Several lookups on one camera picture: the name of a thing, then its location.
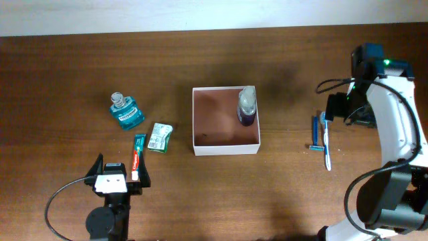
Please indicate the crumpled green white packet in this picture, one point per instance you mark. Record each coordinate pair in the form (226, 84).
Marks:
(159, 138)

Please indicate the white square cardboard box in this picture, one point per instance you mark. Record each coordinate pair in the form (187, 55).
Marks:
(216, 128)

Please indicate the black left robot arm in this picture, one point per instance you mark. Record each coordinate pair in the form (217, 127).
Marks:
(111, 221)

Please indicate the teal Listerine mouthwash bottle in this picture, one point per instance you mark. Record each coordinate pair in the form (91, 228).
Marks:
(126, 111)

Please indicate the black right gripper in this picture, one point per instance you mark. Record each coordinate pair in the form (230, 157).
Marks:
(335, 107)

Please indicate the green Colgate toothpaste tube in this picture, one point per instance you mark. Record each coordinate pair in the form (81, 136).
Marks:
(137, 160)

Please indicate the purple liquid bottle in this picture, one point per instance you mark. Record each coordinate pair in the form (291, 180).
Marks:
(247, 107)

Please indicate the blue white toothbrush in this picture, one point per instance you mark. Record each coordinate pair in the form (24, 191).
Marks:
(326, 144)

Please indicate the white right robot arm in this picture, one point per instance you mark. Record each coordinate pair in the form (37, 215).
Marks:
(390, 200)

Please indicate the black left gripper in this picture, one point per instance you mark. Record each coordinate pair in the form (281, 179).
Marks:
(136, 188)

